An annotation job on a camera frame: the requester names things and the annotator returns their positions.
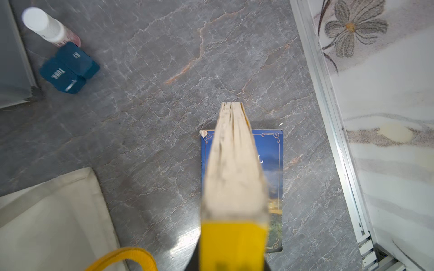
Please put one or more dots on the blue landscape cover book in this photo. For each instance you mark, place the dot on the blue landscape cover book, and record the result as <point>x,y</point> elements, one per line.
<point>269,144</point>

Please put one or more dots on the yellow cover book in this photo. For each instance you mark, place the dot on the yellow cover book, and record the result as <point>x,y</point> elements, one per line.
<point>234,208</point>

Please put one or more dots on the white canvas bag yellow handles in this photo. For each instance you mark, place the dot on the white canvas bag yellow handles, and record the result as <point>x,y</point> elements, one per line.
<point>63,225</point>

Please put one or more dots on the blue pill organizer box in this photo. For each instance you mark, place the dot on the blue pill organizer box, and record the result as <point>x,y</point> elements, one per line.
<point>69,69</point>

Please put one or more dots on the silver aluminium case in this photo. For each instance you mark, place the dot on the silver aluminium case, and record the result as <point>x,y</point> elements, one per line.
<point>17,79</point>

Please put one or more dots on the white cap small bottle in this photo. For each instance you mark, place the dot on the white cap small bottle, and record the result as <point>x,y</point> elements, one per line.
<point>48,28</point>

